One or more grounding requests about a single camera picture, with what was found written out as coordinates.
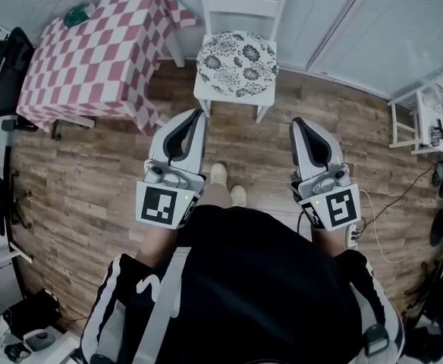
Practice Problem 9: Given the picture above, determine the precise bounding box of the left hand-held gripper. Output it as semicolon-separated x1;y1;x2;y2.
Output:
136;108;208;231

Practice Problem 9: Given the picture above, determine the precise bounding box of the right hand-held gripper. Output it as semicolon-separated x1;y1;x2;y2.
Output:
289;116;363;231

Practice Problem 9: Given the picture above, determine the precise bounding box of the round floral cushion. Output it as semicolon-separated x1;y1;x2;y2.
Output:
196;30;279;99

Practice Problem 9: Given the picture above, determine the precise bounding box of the white wooden chair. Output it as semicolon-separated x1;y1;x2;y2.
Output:
193;0;291;124

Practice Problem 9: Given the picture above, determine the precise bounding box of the person's right forearm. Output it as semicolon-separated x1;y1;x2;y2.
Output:
311;227;350;258

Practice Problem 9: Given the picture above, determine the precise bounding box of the person's left forearm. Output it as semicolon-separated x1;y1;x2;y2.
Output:
134;224;178;269

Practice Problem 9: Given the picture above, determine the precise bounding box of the black mesh office chair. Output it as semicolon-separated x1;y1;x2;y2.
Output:
0;27;41;133

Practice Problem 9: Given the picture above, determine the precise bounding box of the person's left shoe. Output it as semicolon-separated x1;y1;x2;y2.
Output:
209;163;229;186

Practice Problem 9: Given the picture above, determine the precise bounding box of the person's shoe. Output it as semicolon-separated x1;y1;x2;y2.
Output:
209;163;229;186
230;184;248;207

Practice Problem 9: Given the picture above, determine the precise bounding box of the person's left leg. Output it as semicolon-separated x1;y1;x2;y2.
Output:
196;182;233;209

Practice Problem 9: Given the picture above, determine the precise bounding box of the person's right shoe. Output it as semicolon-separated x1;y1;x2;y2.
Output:
230;184;248;207

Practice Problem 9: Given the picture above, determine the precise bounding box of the white power strip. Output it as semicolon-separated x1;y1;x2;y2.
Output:
344;224;360;252

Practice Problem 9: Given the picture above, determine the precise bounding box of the red checkered cloth table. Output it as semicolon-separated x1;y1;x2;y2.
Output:
15;0;204;138

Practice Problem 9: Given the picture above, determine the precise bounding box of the person's black shirt torso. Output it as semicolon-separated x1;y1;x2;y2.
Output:
80;205;405;364

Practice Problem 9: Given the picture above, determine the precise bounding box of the black round stand base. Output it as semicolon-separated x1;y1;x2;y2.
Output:
429;208;443;248

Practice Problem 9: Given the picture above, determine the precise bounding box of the green fabric bundle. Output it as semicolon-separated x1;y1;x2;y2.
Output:
62;3;94;29

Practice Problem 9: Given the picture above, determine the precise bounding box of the black equipment stand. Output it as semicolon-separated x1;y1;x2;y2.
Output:
407;263;443;364

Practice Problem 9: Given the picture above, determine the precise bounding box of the black bag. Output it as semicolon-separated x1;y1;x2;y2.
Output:
3;288;62;341

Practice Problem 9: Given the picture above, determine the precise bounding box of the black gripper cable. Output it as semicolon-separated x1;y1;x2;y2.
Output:
296;209;314;240

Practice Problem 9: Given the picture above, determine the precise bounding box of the cream floor cable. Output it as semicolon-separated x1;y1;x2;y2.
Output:
357;187;410;264

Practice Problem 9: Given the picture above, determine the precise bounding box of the thin black floor cable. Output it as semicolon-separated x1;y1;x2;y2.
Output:
356;165;437;238

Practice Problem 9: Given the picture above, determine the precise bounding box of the grey harness strap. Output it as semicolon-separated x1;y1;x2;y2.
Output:
130;246;192;364
352;282;403;364

